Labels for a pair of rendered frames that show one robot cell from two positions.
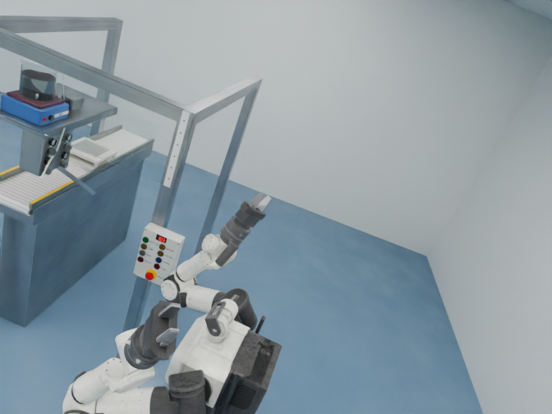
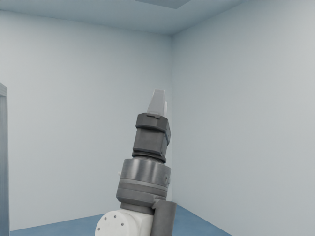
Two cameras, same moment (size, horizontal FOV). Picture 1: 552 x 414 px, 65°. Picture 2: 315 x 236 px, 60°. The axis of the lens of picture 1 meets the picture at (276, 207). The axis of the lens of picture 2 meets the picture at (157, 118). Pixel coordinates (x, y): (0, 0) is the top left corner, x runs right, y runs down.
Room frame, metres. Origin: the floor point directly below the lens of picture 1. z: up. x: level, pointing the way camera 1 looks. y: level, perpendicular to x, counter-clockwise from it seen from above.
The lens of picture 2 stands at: (0.90, 0.30, 1.61)
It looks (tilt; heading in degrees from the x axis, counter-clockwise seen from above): 2 degrees down; 334
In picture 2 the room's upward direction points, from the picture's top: straight up
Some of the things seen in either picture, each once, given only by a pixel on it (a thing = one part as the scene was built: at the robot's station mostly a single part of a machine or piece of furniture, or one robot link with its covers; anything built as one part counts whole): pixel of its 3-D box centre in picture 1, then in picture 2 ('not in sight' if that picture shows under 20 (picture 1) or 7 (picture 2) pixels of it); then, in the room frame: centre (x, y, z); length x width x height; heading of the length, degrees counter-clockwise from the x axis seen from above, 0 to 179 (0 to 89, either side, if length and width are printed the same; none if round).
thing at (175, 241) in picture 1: (158, 255); not in sight; (1.58, 0.41, 1.08); 0.17 x 0.06 x 0.26; 88
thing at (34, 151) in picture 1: (47, 147); not in sight; (1.81, 1.12, 1.25); 0.22 x 0.11 x 0.20; 178
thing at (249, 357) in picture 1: (220, 374); not in sight; (1.02, -0.04, 1.16); 0.34 x 0.30 x 0.36; 175
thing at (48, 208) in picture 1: (85, 167); not in sight; (2.39, 1.22, 0.88); 1.30 x 0.29 x 0.10; 178
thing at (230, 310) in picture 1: (221, 319); not in sight; (1.03, 0.02, 1.36); 0.10 x 0.07 x 0.09; 175
